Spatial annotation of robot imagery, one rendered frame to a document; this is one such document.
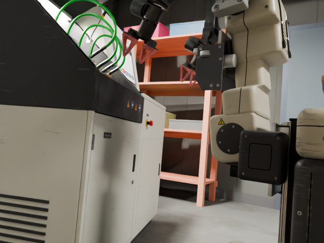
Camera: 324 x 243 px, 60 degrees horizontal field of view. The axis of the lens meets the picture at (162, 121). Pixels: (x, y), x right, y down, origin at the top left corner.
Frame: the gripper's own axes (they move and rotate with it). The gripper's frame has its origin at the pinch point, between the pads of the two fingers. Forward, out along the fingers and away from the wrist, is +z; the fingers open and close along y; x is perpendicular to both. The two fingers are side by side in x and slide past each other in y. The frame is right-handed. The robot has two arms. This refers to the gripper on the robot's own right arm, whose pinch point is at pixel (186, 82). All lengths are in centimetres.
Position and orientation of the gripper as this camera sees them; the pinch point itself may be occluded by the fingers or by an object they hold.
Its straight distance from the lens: 142.9
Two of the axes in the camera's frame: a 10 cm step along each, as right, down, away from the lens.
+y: -5.4, -1.0, -8.4
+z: -4.6, 8.7, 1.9
